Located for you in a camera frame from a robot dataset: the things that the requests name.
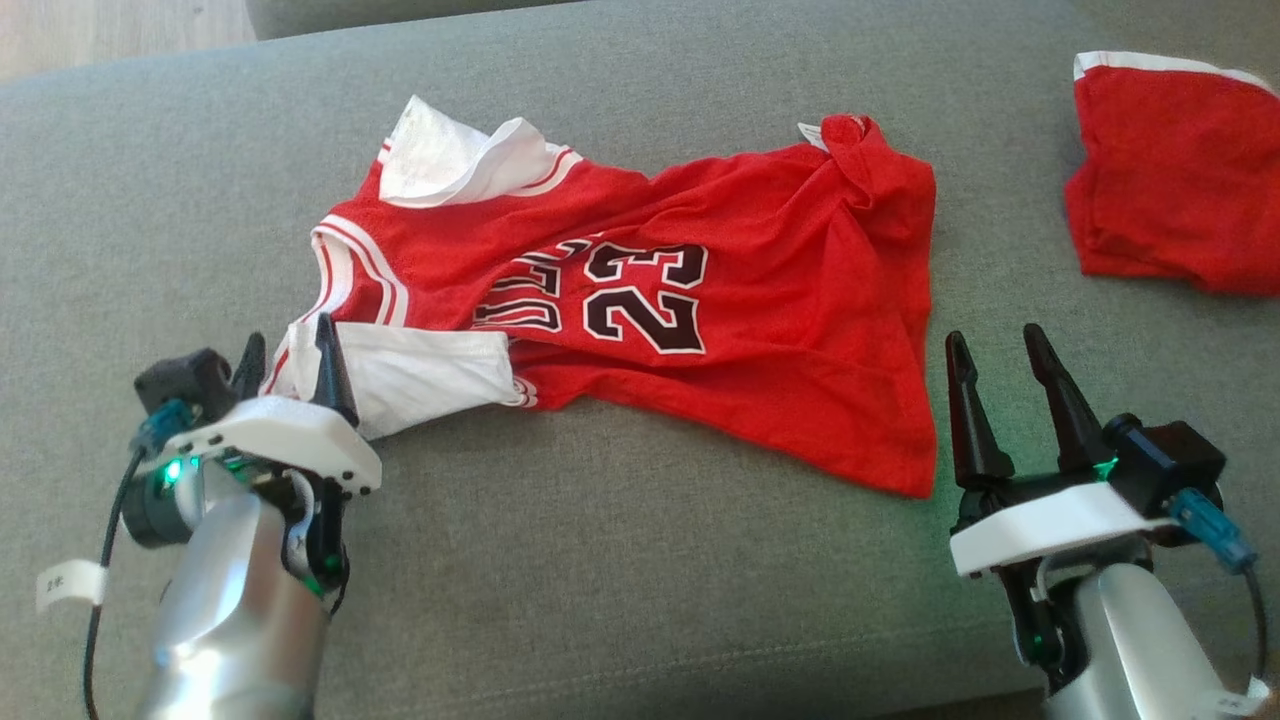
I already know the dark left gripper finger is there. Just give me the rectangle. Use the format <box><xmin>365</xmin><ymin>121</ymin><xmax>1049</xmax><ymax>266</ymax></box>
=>
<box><xmin>231</xmin><ymin>332</ymin><xmax>268</xmax><ymax>403</ymax></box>
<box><xmin>309</xmin><ymin>312</ymin><xmax>360</xmax><ymax>428</ymax></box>

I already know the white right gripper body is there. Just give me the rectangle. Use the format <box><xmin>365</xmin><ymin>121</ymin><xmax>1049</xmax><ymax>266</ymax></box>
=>
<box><xmin>948</xmin><ymin>468</ymin><xmax>1183</xmax><ymax>694</ymax></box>

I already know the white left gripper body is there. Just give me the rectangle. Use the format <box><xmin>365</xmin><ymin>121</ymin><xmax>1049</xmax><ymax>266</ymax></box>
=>
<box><xmin>133</xmin><ymin>393</ymin><xmax>384</xmax><ymax>608</ymax></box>

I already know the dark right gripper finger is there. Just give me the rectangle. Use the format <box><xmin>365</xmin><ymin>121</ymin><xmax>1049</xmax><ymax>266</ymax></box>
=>
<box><xmin>945</xmin><ymin>330</ymin><xmax>1017</xmax><ymax>492</ymax></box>
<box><xmin>1021</xmin><ymin>322</ymin><xmax>1111</xmax><ymax>478</ymax></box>

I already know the red basketball jersey number 23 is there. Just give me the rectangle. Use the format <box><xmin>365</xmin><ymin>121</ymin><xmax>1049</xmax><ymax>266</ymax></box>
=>
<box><xmin>262</xmin><ymin>95</ymin><xmax>939</xmax><ymax>499</ymax></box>

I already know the red shorts white trim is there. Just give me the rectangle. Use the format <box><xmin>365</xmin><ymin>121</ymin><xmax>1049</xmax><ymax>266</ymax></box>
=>
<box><xmin>1063</xmin><ymin>50</ymin><xmax>1280</xmax><ymax>298</ymax></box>

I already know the white paper tag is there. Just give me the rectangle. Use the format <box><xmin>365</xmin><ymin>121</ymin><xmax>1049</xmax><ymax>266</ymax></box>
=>
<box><xmin>1200</xmin><ymin>675</ymin><xmax>1273</xmax><ymax>720</ymax></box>
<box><xmin>35</xmin><ymin>560</ymin><xmax>108</xmax><ymax>614</ymax></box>

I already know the grey sofa back cushion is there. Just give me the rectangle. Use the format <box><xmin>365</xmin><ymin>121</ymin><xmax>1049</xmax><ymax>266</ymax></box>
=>
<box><xmin>245</xmin><ymin>0</ymin><xmax>591</xmax><ymax>41</ymax></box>

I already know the black cable teal plug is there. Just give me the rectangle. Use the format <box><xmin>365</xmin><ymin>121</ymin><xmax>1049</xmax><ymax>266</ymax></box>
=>
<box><xmin>1168</xmin><ymin>488</ymin><xmax>1271</xmax><ymax>693</ymax></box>
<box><xmin>82</xmin><ymin>400</ymin><xmax>197</xmax><ymax>720</ymax></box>

